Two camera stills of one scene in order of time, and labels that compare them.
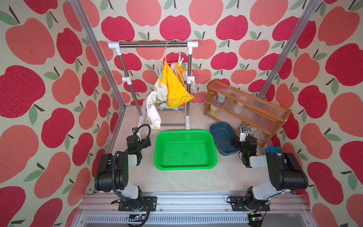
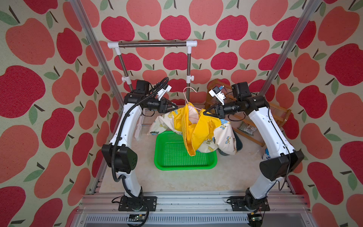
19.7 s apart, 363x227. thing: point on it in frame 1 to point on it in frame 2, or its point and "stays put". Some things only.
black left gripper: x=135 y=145 to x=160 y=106
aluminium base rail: x=189 y=210 stays put
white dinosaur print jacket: x=158 y=96 to x=223 y=138
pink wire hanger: x=165 y=49 to x=185 y=99
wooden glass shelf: x=256 y=118 stays put
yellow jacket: x=177 y=92 to x=196 y=127
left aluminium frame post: x=81 y=15 stays put
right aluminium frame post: x=305 y=18 stays put
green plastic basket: x=185 y=150 stays put
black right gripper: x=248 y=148 to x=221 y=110
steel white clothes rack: x=190 y=76 stays put
